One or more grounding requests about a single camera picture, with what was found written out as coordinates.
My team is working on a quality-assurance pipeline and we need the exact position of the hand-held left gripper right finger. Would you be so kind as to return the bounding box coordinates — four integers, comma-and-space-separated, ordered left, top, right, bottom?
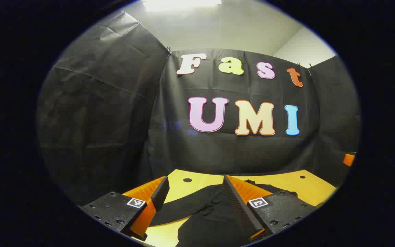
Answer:
222, 174, 318, 242

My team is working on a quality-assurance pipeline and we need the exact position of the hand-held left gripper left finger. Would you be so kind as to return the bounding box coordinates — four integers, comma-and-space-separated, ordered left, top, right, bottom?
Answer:
77, 176, 170, 241

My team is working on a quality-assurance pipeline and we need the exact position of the black buttoned cardigan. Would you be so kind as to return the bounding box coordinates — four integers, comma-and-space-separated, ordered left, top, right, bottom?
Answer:
148, 179, 299, 247

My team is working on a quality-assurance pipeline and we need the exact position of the black backdrop cloth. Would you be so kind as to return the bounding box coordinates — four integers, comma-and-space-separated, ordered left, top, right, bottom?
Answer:
36, 10, 361, 206

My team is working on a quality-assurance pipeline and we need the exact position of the ceiling light panel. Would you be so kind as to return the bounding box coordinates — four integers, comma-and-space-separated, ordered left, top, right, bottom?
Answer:
143, 0, 222, 12

